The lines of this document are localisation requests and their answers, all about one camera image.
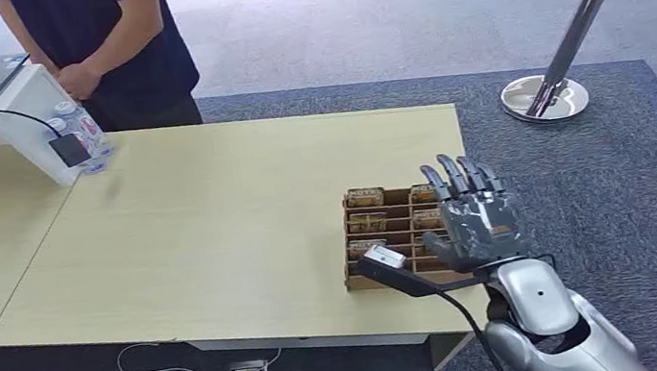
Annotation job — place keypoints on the person's left hand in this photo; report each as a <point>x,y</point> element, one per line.
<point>79,83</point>

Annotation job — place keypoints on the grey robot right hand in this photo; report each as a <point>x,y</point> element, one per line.
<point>482,227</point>

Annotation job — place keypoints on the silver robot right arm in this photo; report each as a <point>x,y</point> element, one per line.
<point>538,302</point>

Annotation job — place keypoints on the person's right forearm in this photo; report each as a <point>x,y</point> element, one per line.
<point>20,28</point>

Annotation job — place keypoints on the person's left forearm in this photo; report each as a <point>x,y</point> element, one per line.
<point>128,38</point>

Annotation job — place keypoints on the person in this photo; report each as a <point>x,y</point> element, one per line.
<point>86,19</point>

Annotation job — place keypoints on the wooden card holder box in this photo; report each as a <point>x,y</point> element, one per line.
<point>398,225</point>

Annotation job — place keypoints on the clear water bottle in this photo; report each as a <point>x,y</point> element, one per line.
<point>94,164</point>
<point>91,130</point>

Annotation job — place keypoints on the black power adapter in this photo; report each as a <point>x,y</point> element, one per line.
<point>70,150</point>

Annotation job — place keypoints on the dark blue-grey floor rug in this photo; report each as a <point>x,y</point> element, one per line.
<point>595,204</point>

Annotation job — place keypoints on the chrome stanchion base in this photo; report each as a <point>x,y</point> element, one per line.
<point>518,98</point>

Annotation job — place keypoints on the grey desk underframe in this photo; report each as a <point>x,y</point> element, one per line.
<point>325,341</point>

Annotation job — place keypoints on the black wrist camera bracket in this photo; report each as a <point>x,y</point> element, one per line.
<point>406,279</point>

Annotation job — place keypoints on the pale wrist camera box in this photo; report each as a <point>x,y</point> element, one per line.
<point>387,257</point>

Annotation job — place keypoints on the chrome stanchion post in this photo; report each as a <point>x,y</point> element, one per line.
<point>587,12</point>

